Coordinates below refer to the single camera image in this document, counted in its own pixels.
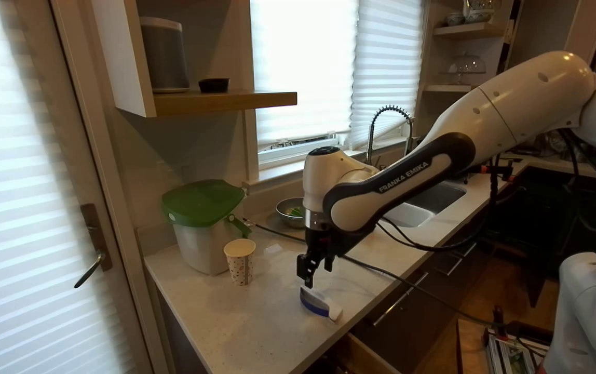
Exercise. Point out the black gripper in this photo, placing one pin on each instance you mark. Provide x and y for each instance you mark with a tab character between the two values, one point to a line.
318	247

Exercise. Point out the white and blue object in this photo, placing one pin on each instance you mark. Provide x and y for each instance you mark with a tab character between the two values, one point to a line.
321	303

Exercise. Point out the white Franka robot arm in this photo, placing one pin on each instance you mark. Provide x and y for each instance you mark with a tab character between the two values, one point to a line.
519	104

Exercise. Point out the open wooden drawer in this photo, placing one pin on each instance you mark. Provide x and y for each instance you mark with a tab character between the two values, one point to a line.
363	356

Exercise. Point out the metal bowl with green contents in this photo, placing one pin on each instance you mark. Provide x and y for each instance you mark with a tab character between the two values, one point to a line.
290	210

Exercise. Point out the beige paper cup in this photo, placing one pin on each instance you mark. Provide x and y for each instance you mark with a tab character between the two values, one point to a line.
239	260

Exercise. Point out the kitchen sink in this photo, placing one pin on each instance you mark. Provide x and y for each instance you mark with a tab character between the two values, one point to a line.
429	197

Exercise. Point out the white bin with green lid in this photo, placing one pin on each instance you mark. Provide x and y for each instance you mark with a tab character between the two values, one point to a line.
201	207

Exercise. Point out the chrome gooseneck faucet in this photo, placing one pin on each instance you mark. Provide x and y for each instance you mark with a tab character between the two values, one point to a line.
372	127

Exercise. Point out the wooden shelf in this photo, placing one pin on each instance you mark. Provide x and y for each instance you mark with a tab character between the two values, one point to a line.
227	101

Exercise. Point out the small black bowl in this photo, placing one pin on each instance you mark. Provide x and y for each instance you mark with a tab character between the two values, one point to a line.
215	85

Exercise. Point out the white pleated window blind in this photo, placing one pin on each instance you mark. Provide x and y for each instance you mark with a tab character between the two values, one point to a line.
388	68

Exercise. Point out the printed box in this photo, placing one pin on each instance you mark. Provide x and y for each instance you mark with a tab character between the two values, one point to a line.
516	354

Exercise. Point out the wooden shelf unit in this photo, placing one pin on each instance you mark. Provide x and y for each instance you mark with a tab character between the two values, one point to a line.
450	87

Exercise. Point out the glass dome cover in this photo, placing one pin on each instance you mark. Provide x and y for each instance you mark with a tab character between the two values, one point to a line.
467	68

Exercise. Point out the grey canister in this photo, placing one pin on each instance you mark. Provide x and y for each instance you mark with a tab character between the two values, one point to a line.
164	55

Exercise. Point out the white cabinet side panel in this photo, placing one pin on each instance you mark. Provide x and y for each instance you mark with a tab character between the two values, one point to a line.
121	55

